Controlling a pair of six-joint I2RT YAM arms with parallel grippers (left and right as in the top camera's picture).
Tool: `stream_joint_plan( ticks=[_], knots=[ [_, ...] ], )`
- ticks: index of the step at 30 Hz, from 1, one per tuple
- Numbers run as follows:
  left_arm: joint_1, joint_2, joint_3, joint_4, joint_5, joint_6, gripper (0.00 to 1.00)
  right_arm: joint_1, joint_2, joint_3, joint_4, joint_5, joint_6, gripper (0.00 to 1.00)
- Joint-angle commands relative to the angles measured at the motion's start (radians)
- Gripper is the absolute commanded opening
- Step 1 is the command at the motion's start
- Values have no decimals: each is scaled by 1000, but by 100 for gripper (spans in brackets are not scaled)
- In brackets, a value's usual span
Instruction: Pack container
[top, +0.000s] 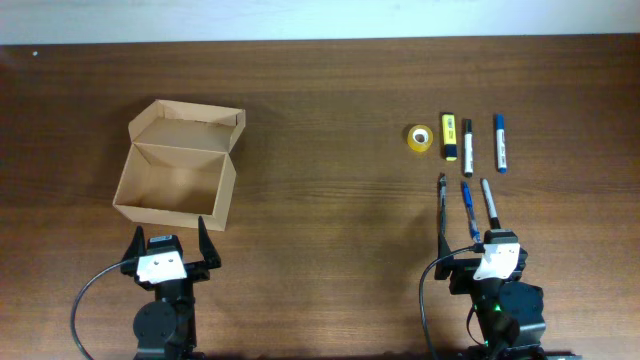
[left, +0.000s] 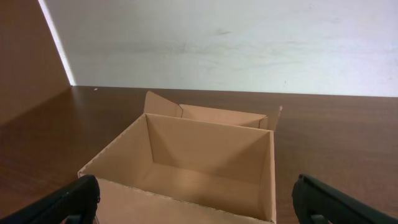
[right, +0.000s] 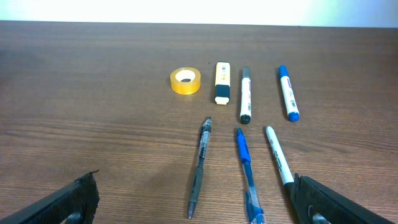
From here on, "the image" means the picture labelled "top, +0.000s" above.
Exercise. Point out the black ballpoint pen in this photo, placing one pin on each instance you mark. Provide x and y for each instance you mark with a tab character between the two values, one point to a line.
442	184

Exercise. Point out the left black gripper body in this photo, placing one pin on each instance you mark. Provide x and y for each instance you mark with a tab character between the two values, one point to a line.
195	272

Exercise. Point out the blue ballpoint pen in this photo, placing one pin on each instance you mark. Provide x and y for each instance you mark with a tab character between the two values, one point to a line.
469	205

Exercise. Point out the white marker black cap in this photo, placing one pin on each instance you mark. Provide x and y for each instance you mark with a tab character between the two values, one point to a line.
468	147

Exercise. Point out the yellow highlighter marker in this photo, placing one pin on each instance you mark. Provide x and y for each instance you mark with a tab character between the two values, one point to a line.
449	136

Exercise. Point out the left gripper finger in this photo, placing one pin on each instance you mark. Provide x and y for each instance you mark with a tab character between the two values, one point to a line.
210	255
137	247

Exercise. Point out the grey black permanent marker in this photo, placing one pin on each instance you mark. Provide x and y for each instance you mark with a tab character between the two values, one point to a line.
491	208

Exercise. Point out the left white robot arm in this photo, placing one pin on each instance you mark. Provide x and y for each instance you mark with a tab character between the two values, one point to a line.
166	327

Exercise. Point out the white marker blue cap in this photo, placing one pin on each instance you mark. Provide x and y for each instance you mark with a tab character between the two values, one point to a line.
500	144

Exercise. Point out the brown cardboard box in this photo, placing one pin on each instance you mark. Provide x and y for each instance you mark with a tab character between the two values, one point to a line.
178	167

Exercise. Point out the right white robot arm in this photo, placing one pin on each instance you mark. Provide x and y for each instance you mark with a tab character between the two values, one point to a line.
509	311

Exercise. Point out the yellow transparent tape roll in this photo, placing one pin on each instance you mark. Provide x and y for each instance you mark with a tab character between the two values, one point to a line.
420	138

